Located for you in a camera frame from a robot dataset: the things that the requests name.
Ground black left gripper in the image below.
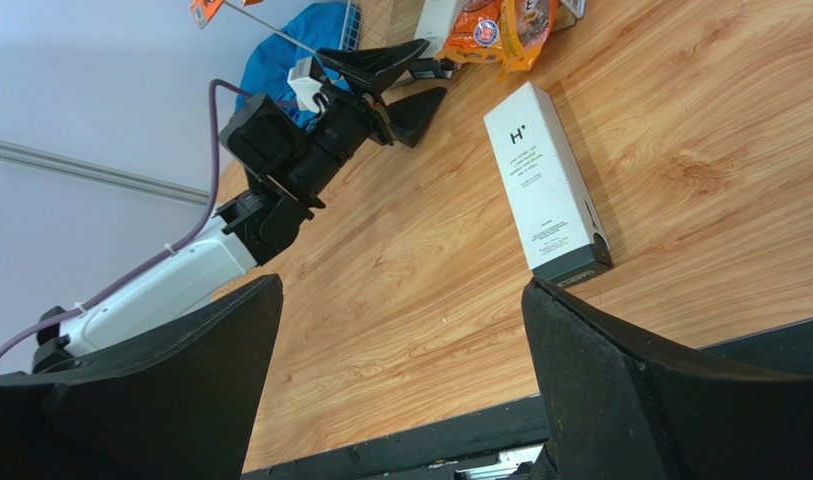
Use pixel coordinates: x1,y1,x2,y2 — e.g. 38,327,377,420
282,39,447,207

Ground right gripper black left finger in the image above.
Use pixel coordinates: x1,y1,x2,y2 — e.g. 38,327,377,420
0,275,283,479

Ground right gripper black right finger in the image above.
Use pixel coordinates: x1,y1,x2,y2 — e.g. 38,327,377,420
521,279,813,479

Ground white tall box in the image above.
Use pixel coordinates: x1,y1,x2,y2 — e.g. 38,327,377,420
408,0,467,80
484,82,613,287

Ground orange razor bag horizontal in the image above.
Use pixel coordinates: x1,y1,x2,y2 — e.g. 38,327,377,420
435,0,503,64

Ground orange razor bag vertical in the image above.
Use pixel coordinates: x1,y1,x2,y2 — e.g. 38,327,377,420
498,0,559,80

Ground orange razor box back side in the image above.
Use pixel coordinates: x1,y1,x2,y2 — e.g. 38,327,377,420
189,0,261,30

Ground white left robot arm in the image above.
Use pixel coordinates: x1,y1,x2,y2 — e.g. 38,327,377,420
32,39,446,373

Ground blue cloth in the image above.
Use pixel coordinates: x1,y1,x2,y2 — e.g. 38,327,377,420
240,2,347,128

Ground white wire wooden shelf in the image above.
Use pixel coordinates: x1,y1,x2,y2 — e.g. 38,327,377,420
219,0,587,55

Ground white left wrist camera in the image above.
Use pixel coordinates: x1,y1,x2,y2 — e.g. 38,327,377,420
287,56,332,114

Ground black mounting rail base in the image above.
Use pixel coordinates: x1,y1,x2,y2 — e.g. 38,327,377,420
245,318,813,479

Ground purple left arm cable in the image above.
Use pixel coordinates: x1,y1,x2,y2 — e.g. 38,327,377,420
0,78,301,381

